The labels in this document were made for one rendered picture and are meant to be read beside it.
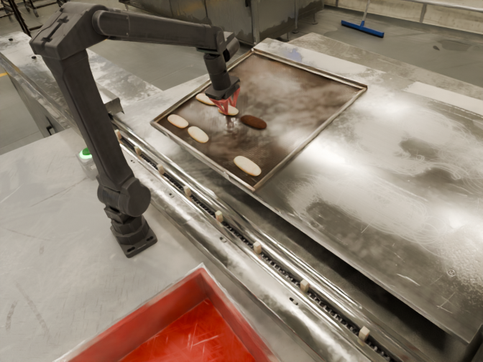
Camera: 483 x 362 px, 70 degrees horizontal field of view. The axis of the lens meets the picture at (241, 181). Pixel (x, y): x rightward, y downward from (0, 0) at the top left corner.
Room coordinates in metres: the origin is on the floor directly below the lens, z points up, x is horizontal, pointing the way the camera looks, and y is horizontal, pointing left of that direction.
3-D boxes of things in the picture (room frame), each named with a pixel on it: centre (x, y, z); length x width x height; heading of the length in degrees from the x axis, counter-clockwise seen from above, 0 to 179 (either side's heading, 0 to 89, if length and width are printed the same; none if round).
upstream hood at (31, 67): (1.64, 0.86, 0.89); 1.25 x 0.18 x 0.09; 37
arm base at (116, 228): (0.60, 0.30, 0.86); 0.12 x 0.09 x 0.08; 31
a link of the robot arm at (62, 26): (0.64, 0.27, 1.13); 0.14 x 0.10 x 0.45; 145
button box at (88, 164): (0.89, 0.46, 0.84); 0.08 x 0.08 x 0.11; 37
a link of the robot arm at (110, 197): (0.62, 0.29, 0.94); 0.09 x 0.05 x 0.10; 145
